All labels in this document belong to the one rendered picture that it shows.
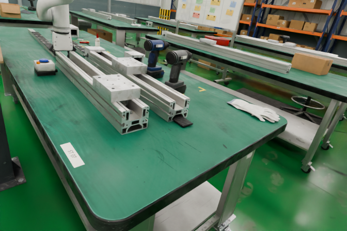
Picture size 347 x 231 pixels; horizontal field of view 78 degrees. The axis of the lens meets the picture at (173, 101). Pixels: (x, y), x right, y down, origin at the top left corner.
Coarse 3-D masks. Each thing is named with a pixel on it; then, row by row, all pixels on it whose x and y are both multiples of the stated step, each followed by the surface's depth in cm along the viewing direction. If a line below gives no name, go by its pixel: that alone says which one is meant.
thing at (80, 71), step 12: (60, 60) 114; (72, 60) 122; (84, 60) 111; (72, 72) 100; (84, 72) 94; (96, 72) 97; (84, 84) 90; (96, 96) 81; (108, 108) 74; (120, 108) 67; (132, 108) 76; (144, 108) 71; (108, 120) 75; (120, 120) 68; (132, 120) 70; (144, 120) 73; (120, 132) 69
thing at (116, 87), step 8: (96, 80) 77; (104, 80) 77; (112, 80) 78; (120, 80) 79; (128, 80) 80; (96, 88) 78; (104, 88) 72; (112, 88) 71; (120, 88) 72; (128, 88) 73; (136, 88) 74; (104, 96) 73; (112, 96) 70; (120, 96) 72; (128, 96) 74; (136, 96) 76
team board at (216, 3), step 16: (192, 0) 409; (208, 0) 383; (224, 0) 360; (240, 0) 339; (176, 16) 447; (192, 16) 415; (208, 16) 388; (224, 16) 365; (240, 16) 346; (176, 32) 460; (224, 80) 391
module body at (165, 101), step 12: (96, 60) 126; (108, 60) 118; (108, 72) 116; (120, 72) 104; (144, 84) 91; (156, 84) 95; (144, 96) 93; (156, 96) 84; (168, 96) 90; (180, 96) 84; (156, 108) 85; (168, 108) 79; (180, 108) 83; (168, 120) 82
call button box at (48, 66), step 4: (36, 60) 108; (36, 64) 103; (40, 64) 104; (44, 64) 105; (48, 64) 106; (52, 64) 107; (36, 68) 104; (40, 68) 104; (44, 68) 105; (48, 68) 106; (52, 68) 108; (36, 72) 106; (40, 72) 105; (44, 72) 106; (48, 72) 107; (52, 72) 108
